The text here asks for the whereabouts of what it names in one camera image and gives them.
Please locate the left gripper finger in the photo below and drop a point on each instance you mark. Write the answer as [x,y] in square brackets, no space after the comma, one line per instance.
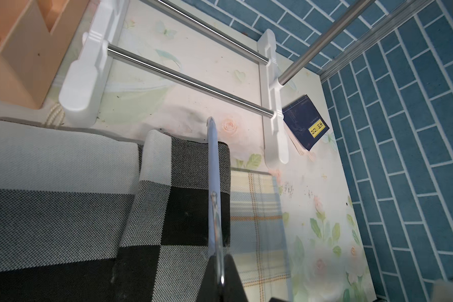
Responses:
[228,288]

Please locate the light blue clothes hanger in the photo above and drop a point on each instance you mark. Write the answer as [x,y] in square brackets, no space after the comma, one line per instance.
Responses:
[215,234]

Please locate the black white checkered scarf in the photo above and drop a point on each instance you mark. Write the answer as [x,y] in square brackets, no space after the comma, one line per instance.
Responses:
[84,217]

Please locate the pale plaid scarf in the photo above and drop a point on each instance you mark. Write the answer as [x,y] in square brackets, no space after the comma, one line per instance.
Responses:
[258,240]

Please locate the dark blue book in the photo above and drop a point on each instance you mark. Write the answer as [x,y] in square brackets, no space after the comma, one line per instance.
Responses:
[305,122]

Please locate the white steel clothes rack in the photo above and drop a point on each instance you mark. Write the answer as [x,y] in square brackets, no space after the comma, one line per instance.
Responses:
[136,101]

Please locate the orange plastic file organizer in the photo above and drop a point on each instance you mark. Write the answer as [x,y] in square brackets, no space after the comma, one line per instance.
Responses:
[34,37]

